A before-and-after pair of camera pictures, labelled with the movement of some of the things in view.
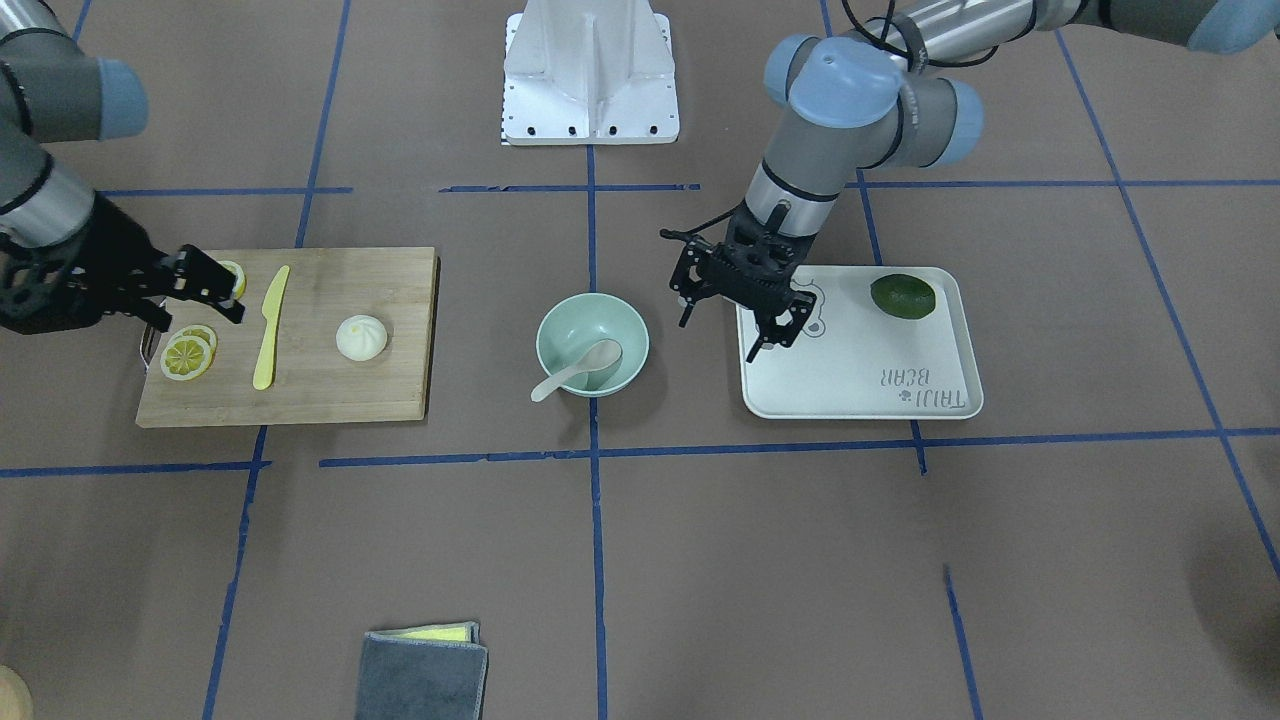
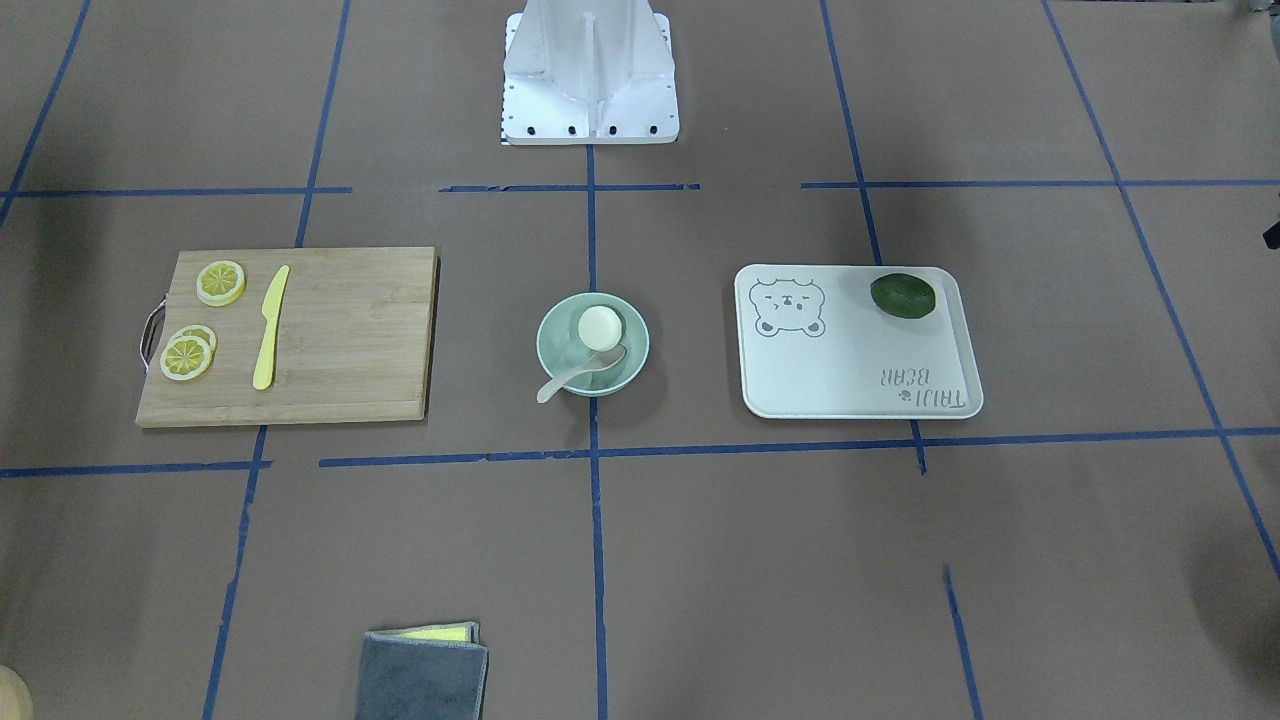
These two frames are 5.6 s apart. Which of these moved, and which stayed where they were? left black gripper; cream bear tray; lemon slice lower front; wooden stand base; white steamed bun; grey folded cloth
Moved: white steamed bun; left black gripper
Stayed: lemon slice lower front; cream bear tray; grey folded cloth; wooden stand base
